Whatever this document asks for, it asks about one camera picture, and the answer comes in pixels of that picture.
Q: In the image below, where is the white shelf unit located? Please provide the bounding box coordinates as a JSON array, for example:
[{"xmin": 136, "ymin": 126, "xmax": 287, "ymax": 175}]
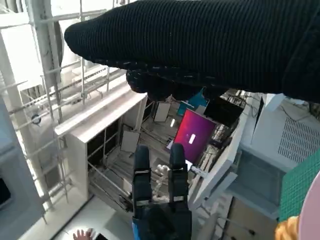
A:
[{"xmin": 54, "ymin": 94, "xmax": 148, "ymax": 213}]

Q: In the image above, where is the green cutting mat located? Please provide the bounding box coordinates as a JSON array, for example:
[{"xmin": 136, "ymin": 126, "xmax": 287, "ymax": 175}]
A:
[{"xmin": 277, "ymin": 147, "xmax": 320, "ymax": 223}]

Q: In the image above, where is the long striped toy bread loaf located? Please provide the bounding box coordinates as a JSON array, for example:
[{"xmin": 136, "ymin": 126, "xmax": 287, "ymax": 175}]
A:
[{"xmin": 274, "ymin": 215, "xmax": 301, "ymax": 240}]

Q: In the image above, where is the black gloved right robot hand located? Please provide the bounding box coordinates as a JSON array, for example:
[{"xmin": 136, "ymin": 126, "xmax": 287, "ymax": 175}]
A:
[{"xmin": 63, "ymin": 0, "xmax": 320, "ymax": 103}]

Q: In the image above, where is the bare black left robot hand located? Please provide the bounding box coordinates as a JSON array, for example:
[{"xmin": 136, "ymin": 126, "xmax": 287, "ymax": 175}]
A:
[{"xmin": 131, "ymin": 143, "xmax": 193, "ymax": 240}]

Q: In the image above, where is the white cabinet with perforated side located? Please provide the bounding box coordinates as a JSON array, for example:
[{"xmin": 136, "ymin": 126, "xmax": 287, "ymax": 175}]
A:
[{"xmin": 223, "ymin": 93, "xmax": 320, "ymax": 220}]

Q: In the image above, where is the monitor with purple screen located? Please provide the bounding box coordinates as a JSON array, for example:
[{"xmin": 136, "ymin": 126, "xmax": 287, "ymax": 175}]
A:
[{"xmin": 172, "ymin": 108, "xmax": 217, "ymax": 166}]

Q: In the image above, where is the white metal railing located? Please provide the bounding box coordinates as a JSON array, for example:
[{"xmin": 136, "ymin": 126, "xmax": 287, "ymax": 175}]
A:
[{"xmin": 0, "ymin": 0, "xmax": 126, "ymax": 218}]

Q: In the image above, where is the black monitor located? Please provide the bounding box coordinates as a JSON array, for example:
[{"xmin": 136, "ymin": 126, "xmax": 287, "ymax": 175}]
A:
[{"xmin": 203, "ymin": 96, "xmax": 245, "ymax": 128}]

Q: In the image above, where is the pink bowl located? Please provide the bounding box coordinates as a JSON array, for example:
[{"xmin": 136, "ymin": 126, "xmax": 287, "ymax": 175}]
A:
[{"xmin": 298, "ymin": 183, "xmax": 320, "ymax": 240}]

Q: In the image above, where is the person's hand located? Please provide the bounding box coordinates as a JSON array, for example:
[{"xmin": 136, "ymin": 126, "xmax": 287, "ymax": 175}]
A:
[{"xmin": 72, "ymin": 227, "xmax": 95, "ymax": 240}]

